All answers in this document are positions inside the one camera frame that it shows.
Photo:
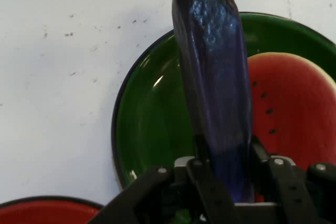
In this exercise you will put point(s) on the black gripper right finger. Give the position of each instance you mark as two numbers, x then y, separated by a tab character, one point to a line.
288	182

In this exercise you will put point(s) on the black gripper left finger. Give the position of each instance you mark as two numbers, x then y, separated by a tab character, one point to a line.
199	182

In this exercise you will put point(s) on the purple toy eggplant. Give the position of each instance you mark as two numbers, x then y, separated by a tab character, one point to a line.
218	82

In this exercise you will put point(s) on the red toy watermelon slice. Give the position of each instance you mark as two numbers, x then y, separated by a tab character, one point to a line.
296	108

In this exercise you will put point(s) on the green plate with black rim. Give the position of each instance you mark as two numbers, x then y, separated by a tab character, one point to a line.
157	119

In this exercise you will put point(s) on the red plate with black rim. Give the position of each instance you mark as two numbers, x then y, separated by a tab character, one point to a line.
44	212

